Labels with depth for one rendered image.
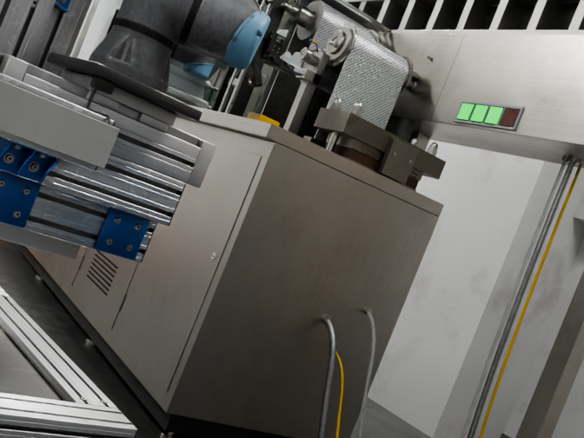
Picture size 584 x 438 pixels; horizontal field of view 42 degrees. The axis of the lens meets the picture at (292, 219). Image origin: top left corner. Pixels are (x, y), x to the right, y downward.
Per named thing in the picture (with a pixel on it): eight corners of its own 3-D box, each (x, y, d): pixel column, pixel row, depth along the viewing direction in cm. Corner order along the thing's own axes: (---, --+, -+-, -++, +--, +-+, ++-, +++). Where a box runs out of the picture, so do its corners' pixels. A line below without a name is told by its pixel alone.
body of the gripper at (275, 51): (291, 40, 217) (257, 22, 210) (280, 68, 217) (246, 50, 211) (278, 40, 223) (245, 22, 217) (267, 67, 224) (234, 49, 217)
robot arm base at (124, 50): (107, 69, 130) (129, 15, 130) (74, 60, 141) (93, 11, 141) (178, 102, 140) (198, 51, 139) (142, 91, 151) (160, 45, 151)
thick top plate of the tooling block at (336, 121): (313, 125, 226) (321, 107, 226) (407, 171, 248) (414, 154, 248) (342, 131, 213) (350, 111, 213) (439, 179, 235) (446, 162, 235)
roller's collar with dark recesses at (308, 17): (288, 21, 257) (295, 3, 257) (301, 29, 261) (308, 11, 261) (297, 21, 252) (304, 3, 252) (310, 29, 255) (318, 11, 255)
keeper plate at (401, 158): (377, 171, 222) (391, 136, 222) (401, 182, 227) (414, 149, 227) (381, 173, 220) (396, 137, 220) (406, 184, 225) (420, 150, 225)
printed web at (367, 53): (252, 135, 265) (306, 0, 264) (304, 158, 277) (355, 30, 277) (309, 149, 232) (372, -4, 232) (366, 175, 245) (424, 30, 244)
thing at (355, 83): (323, 115, 232) (346, 58, 232) (378, 142, 245) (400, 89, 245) (324, 115, 232) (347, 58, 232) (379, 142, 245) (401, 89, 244)
